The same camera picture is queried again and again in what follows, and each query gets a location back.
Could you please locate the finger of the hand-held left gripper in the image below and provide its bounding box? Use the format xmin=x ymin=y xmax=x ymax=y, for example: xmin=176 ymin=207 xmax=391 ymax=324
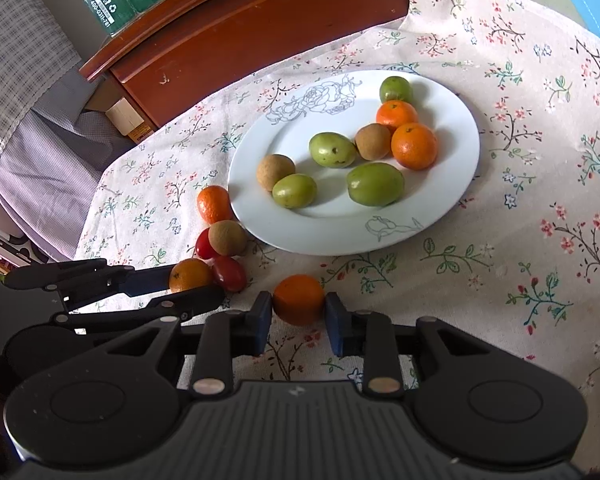
xmin=50 ymin=283 xmax=226 ymax=331
xmin=5 ymin=258 xmax=175 ymax=306

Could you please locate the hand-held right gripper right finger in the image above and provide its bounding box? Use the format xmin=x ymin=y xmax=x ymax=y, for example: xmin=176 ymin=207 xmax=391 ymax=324
xmin=324 ymin=292 xmax=496 ymax=396

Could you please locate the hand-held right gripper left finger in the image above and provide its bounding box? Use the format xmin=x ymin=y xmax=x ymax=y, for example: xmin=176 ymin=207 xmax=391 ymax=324
xmin=100 ymin=292 xmax=273 ymax=397

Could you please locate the small orange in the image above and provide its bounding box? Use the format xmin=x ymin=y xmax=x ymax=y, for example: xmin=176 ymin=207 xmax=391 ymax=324
xmin=376 ymin=100 xmax=419 ymax=134
xmin=169 ymin=258 xmax=213 ymax=294
xmin=196 ymin=185 xmax=232 ymax=225
xmin=272 ymin=274 xmax=327 ymax=327
xmin=391 ymin=122 xmax=439 ymax=171

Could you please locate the green jujube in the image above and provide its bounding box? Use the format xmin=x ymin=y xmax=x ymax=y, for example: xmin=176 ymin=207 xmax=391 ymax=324
xmin=379 ymin=76 xmax=414 ymax=106
xmin=346 ymin=162 xmax=406 ymax=207
xmin=308 ymin=131 xmax=358 ymax=168
xmin=272 ymin=173 xmax=317 ymax=209

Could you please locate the white plate with flower drawing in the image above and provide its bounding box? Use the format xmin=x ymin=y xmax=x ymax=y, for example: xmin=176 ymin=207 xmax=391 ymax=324
xmin=227 ymin=69 xmax=481 ymax=256

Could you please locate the red cherry tomato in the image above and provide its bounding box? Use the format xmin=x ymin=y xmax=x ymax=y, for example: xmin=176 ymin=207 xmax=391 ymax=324
xmin=211 ymin=256 xmax=248 ymax=293
xmin=195 ymin=228 xmax=218 ymax=261

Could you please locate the brown kiwi on cloth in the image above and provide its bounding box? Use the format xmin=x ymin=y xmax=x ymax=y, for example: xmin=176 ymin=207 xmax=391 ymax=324
xmin=208 ymin=220 xmax=248 ymax=257

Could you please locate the brown kiwi plate left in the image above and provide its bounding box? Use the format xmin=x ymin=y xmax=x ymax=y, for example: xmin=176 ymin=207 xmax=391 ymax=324
xmin=256 ymin=154 xmax=296 ymax=192

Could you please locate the brown kiwi plate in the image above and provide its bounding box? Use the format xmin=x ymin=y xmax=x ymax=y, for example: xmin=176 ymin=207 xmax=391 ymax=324
xmin=354 ymin=123 xmax=394 ymax=161
xmin=256 ymin=154 xmax=296 ymax=192

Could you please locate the cardboard box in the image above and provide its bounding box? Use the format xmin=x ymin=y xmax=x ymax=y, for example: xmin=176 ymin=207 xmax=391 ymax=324
xmin=82 ymin=80 xmax=156 ymax=144

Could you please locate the floral tablecloth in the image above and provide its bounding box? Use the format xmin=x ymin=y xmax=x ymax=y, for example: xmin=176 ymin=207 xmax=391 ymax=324
xmin=75 ymin=0 xmax=600 ymax=480

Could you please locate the brown kiwi plate centre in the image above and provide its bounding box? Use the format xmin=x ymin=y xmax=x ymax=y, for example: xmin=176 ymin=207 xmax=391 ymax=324
xmin=354 ymin=123 xmax=394 ymax=161

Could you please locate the grey checked cloth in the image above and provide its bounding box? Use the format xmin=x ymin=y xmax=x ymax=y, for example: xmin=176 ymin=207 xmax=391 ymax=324
xmin=0 ymin=0 xmax=136 ymax=261

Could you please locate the brown wooden nightstand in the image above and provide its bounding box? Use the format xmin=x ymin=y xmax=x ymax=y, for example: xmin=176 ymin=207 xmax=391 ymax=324
xmin=78 ymin=0 xmax=415 ymax=129

